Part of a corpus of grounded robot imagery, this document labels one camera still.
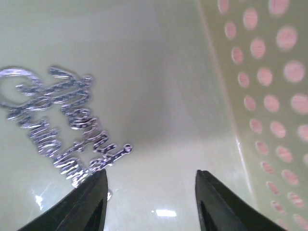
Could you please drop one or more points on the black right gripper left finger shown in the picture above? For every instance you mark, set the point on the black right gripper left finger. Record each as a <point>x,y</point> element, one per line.
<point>83,209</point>

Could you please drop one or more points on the light green plastic basket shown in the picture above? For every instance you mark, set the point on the light green plastic basket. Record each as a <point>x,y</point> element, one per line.
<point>212,85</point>

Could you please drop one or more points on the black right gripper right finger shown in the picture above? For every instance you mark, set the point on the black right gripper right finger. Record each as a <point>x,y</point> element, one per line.
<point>220,209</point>

